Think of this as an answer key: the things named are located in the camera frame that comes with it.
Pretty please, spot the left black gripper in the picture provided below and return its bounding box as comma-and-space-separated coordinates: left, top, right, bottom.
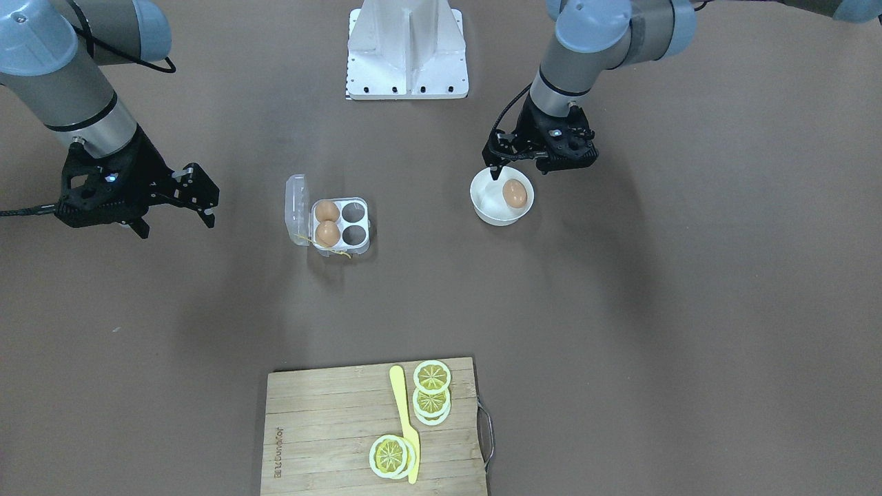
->
482, 96, 599, 181

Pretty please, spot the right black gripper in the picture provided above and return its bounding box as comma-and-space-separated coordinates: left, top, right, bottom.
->
54, 127, 220, 239

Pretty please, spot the brown egg from bowl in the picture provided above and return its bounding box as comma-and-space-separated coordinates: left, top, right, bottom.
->
503, 178, 529, 209

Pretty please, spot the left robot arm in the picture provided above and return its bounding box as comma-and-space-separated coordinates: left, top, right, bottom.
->
482, 1, 707, 180

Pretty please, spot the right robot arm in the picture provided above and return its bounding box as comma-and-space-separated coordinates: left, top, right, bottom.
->
1, 1, 218, 238

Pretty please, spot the brown egg rear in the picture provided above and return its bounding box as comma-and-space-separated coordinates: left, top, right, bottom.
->
313, 200, 341, 223

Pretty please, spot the brown egg front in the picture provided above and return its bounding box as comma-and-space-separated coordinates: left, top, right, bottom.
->
313, 222, 341, 249

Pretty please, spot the clear plastic egg box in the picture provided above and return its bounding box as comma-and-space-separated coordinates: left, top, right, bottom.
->
284, 174, 371, 258

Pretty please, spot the white bowl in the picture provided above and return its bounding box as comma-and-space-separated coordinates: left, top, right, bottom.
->
469, 166, 535, 227

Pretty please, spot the lemon slice top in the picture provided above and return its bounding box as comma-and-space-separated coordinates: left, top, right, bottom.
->
413, 359, 453, 395

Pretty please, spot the yellow plastic knife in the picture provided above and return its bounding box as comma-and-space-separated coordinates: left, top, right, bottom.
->
389, 364, 421, 485

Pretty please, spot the bamboo cutting board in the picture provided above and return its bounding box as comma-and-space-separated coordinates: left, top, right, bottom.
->
260, 357, 491, 495

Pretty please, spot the lemon slice bottom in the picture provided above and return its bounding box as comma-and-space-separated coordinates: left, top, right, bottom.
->
368, 434, 417, 480

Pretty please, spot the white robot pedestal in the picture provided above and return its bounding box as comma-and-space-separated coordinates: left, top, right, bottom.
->
345, 1, 469, 101

